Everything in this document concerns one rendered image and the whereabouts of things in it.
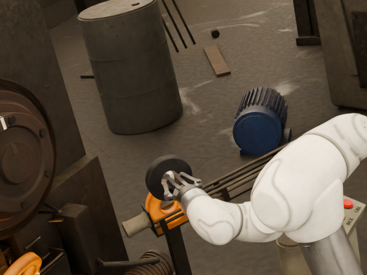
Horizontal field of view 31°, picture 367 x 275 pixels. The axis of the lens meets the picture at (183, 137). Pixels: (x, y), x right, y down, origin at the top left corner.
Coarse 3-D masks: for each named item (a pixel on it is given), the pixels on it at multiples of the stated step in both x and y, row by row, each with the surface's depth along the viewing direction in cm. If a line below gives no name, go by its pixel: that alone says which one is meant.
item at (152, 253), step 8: (144, 256) 236; (152, 256) 236; (168, 256) 239; (160, 264) 233; (168, 264) 236; (128, 272) 229; (136, 272) 229; (144, 272) 229; (152, 272) 230; (160, 272) 232; (168, 272) 235
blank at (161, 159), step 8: (160, 160) 213; (168, 160) 213; (176, 160) 214; (184, 160) 215; (152, 168) 212; (160, 168) 213; (168, 168) 214; (176, 168) 215; (184, 168) 216; (152, 176) 213; (160, 176) 214; (152, 184) 214; (160, 184) 215; (152, 192) 215; (160, 192) 216
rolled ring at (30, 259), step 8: (24, 256) 197; (32, 256) 199; (16, 264) 194; (24, 264) 195; (32, 264) 199; (40, 264) 206; (8, 272) 192; (16, 272) 193; (24, 272) 207; (32, 272) 206
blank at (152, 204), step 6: (150, 198) 227; (150, 204) 228; (156, 204) 229; (174, 204) 234; (150, 210) 228; (156, 210) 229; (162, 210) 233; (168, 210) 234; (174, 210) 232; (156, 216) 230; (162, 216) 231; (174, 222) 234
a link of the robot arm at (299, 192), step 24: (288, 144) 137; (312, 144) 133; (264, 168) 132; (288, 168) 128; (312, 168) 128; (336, 168) 132; (264, 192) 127; (288, 192) 125; (312, 192) 127; (336, 192) 131; (264, 216) 129; (288, 216) 126; (312, 216) 128; (336, 216) 131; (312, 240) 132; (336, 240) 133; (312, 264) 135; (336, 264) 134
